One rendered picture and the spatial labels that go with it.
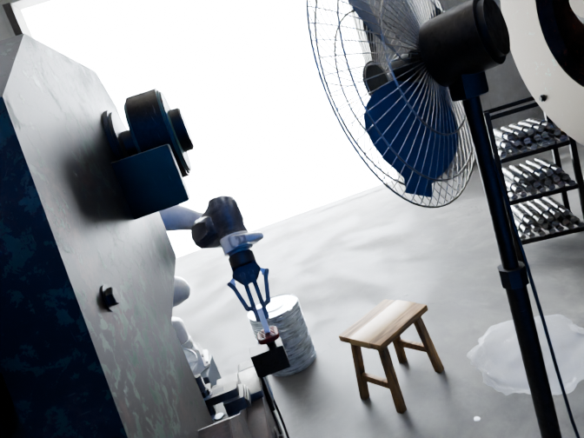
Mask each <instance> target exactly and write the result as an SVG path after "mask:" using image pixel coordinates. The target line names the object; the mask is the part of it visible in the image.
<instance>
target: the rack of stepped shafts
mask: <svg viewBox="0 0 584 438"><path fill-rule="evenodd" d="M533 100H534V98H533V96H530V97H527V98H523V99H521V100H518V101H515V102H511V103H507V104H504V105H501V106H498V107H495V108H492V109H487V110H484V111H483V114H484V117H485V122H486V125H487V129H488V136H489V140H490V143H491V147H492V151H493V155H494V160H495V163H496V166H497V169H498V171H499V174H500V177H501V181H502V184H503V187H504V189H505V192H506V195H507V198H508V202H509V205H510V208H511V210H512V211H513V212H512V213H513V216H514V221H515V224H516V227H517V229H518V232H519V235H520V239H521V243H522V245H524V244H528V243H532V242H538V241H543V240H547V239H550V238H555V237H558V236H565V235H569V234H573V233H577V232H581V231H584V222H582V221H580V219H579V218H578V217H577V216H575V215H573V213H572V212H571V210H570V206H569V201H568V197H567V191H569V190H573V189H578V194H579V198H580V203H581V211H582V215H583V220H584V182H583V177H582V172H581V164H580V159H579V155H578V150H577V146H576V141H575V140H574V139H573V138H572V137H570V136H569V135H567V138H566V136H564V135H562V134H561V131H560V130H559V129H556V128H555V127H554V125H553V121H552V120H551V119H550V118H549V117H548V116H547V115H546V113H545V112H544V116H545V120H546V121H544V120H541V119H536V118H532V117H531V118H528V119H527V120H523V121H521V122H519V124H518V123H512V124H510V125H509V126H504V127H501V129H498V128H495V129H493V126H492V122H491V120H494V119H497V118H500V117H503V116H508V115H511V114H514V113H517V112H520V111H523V110H528V109H531V108H534V107H537V106H539V104H538V103H537V102H534V103H529V104H526V105H523V106H521V107H517V108H514V109H509V110H506V111H503V112H500V113H497V114H494V115H492V116H491V115H489V114H490V113H493V112H496V111H499V110H504V109H507V108H510V107H513V106H516V105H519V104H522V103H527V102H530V101H533ZM566 139H567V140H566ZM565 140H566V141H565ZM556 141H561V142H560V143H558V142H556ZM549 144H550V145H549ZM567 145H569V149H570V155H571V159H572V164H573V168H574V176H575V181H576V183H575V181H574V180H572V179H571V178H570V177H569V174H567V173H565V172H564V170H562V167H561V159H560V155H559V150H558V148H560V147H564V146H567ZM537 146H539V147H541V146H542V147H541V148H538V149H537ZM527 149H532V150H530V151H527ZM549 150H552V153H553V158H554V163H552V162H550V161H548V160H546V159H544V158H542V157H539V158H537V157H536V158H535V159H534V160H527V163H521V164H520V167H519V166H517V165H515V164H514V165H512V164H511V165H510V166H509V168H508V167H506V168H502V166H501V164H502V163H507V162H510V161H513V160H516V159H520V158H523V157H526V156H532V155H535V154H539V153H541V152H545V151H549ZM517 151H520V152H522V153H520V154H517ZM507 153H508V154H509V155H510V154H511V155H512V156H508V157H505V156H506V155H507ZM516 154H517V155H516ZM500 156H501V157H504V158H502V159H500ZM503 174H505V176H504V175H503ZM508 177H509V178H508ZM566 184H568V186H566ZM555 185H556V186H558V187H559V188H558V189H556V188H555ZM546 189H550V190H549V191H546ZM523 190H524V191H523ZM537 191H540V193H538V194H537ZM526 192H527V193H529V194H531V196H526V195H527V193H526ZM559 193H561V200H562V204H563V205H562V204H560V203H559V202H557V201H555V199H553V198H552V197H550V196H551V195H555V194H559ZM517 195H518V196H521V198H518V196H517ZM509 198H511V199H512V200H511V201H509ZM541 198H542V199H541ZM531 200H534V202H531ZM523 202H528V204H525V203H523ZM517 203H519V205H520V207H519V206H518V205H514V204H517ZM505 207H506V204H505ZM506 211H507V214H508V210H507V207H506ZM508 221H509V225H510V228H511V233H512V237H513V240H514V247H515V251H516V254H517V258H518V262H523V259H522V256H521V251H520V248H519V245H518V242H517V240H516V236H515V233H514V229H513V226H512V223H511V220H510V217H509V214H508ZM561 225H562V226H565V227H567V229H565V230H564V228H563V227H562V226H561ZM574 225H577V226H578V227H576V228H575V227H574ZM541 228H543V229H544V230H546V231H548V232H549V233H550V234H546V233H545V232H544V231H543V230H542V229H541ZM555 229H557V230H558V231H557V232H555ZM532 230H533V231H532ZM523 233H524V234H525V235H528V236H529V237H530V238H528V239H526V236H525V235H524V234H523ZM534 233H537V234H538V235H539V236H535V234H534ZM523 263H524V262H523Z"/></svg>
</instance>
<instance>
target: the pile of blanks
mask: <svg viewBox="0 0 584 438"><path fill-rule="evenodd" d="M249 323H250V325H251V328H252V330H253V333H254V335H255V338H256V341H257V343H258V345H259V342H258V338H257V333H258V332H259V331H261V330H263V327H262V323H261V322H255V321H251V320H250V319H249ZM267 323H268V325H269V327H272V326H276V327H277V329H278V333H279V336H280V337H281V339H282V343H283V346H284V348H285V351H286V353H287V356H288V359H289V364H290V367H289V368H286V369H283V370H281V371H278V372H276V373H274V374H272V375H274V376H287V375H293V374H295V373H298V372H300V371H302V370H304V369H305V368H307V367H308V366H309V365H310V364H311V363H312V362H313V361H314V360H315V358H316V351H315V346H314V343H313V341H312V338H311V335H310V333H309V329H308V327H307V324H306V320H305V318H304V317H303V313H302V309H301V307H300V303H299V302H298V298H297V303H296V305H295V306H294V307H293V308H292V309H291V310H289V311H288V312H286V313H284V314H283V315H279V316H277V317H275V318H272V319H269V320H267Z"/></svg>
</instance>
